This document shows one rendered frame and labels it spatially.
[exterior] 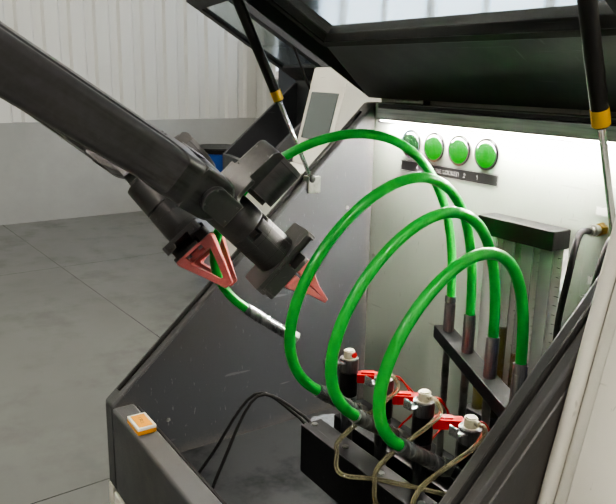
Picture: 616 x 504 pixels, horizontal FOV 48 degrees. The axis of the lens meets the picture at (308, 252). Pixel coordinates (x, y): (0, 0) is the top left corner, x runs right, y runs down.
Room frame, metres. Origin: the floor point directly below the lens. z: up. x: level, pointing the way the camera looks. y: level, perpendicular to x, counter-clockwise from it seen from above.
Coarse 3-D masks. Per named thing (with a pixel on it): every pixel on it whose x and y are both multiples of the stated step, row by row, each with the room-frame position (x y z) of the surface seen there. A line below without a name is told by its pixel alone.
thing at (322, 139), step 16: (304, 144) 1.00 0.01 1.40; (320, 144) 1.01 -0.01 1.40; (400, 144) 1.03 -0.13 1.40; (416, 160) 1.04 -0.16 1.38; (448, 224) 1.05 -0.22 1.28; (448, 240) 1.05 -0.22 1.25; (448, 256) 1.05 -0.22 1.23; (224, 288) 0.98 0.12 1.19; (448, 288) 1.05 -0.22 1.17; (240, 304) 0.98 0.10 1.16
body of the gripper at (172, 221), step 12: (168, 204) 0.99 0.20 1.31; (156, 216) 0.98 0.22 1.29; (168, 216) 0.98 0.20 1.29; (180, 216) 0.98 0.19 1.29; (192, 216) 0.99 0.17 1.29; (168, 228) 0.98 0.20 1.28; (180, 228) 0.97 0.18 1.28; (192, 228) 0.95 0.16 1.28; (168, 240) 0.99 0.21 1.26; (180, 240) 0.97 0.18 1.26; (192, 240) 0.99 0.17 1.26; (168, 252) 0.95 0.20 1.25
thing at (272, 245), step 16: (272, 224) 0.88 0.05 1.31; (256, 240) 0.85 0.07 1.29; (272, 240) 0.86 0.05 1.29; (288, 240) 0.88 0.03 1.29; (304, 240) 0.87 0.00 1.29; (256, 256) 0.86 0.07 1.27; (272, 256) 0.86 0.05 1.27; (288, 256) 0.86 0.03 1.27; (256, 272) 0.89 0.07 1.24; (272, 272) 0.86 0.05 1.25; (256, 288) 0.85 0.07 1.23
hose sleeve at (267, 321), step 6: (252, 306) 0.99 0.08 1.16; (246, 312) 0.98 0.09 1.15; (252, 312) 0.98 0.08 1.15; (258, 312) 0.99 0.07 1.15; (252, 318) 0.99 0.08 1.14; (258, 318) 0.99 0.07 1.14; (264, 318) 0.99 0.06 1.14; (270, 318) 0.99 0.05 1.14; (264, 324) 0.99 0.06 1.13; (270, 324) 0.99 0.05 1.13; (276, 324) 0.99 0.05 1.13; (282, 324) 1.00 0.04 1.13; (276, 330) 0.99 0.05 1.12; (282, 330) 0.99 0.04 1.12; (282, 336) 1.00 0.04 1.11
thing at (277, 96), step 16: (240, 0) 1.20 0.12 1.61; (240, 16) 1.21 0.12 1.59; (256, 32) 1.22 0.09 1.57; (256, 48) 1.22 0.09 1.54; (272, 80) 1.23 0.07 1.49; (272, 96) 1.24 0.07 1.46; (288, 128) 1.25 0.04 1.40; (304, 160) 1.27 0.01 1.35; (304, 176) 1.28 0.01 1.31; (320, 176) 1.28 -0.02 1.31
